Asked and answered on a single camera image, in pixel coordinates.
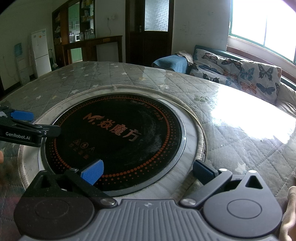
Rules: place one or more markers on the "dark wooden console desk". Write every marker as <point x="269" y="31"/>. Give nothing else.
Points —
<point x="92" y="39"/>

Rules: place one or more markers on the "white water dispenser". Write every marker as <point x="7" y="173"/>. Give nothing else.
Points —
<point x="21" y="62"/>

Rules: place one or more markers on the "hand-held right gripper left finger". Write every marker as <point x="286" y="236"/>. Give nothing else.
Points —
<point x="92" y="172"/>

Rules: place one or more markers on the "beige cushion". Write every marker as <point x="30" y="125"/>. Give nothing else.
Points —
<point x="288" y="96"/>

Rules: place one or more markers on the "cream sweater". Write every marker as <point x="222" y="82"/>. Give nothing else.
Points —
<point x="291" y="213"/>

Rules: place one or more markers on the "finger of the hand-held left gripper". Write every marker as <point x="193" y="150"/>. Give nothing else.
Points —
<point x="25" y="133"/>
<point x="22" y="115"/>

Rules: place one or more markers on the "green-framed window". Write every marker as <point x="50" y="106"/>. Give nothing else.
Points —
<point x="263" y="23"/>

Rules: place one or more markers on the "dark wooden shelf cabinet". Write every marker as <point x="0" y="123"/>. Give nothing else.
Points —
<point x="62" y="23"/>

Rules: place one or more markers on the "dark wooden glass-panel door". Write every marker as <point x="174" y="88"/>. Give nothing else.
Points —
<point x="136" y="46"/>

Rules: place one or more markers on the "round black induction cooktop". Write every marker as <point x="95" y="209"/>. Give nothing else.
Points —
<point x="115" y="139"/>

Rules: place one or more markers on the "white refrigerator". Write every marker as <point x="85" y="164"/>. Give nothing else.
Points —
<point x="41" y="53"/>

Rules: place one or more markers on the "mop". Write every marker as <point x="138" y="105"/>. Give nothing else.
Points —
<point x="54" y="63"/>

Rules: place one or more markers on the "blue towel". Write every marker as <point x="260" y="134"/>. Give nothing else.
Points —
<point x="171" y="63"/>

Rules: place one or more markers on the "dark green sofa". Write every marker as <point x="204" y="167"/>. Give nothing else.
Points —
<point x="289" y="81"/>

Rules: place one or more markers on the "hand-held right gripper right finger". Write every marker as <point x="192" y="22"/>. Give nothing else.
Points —
<point x="202" y="171"/>

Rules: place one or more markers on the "small beige cloth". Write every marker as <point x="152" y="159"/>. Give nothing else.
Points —
<point x="185" y="56"/>

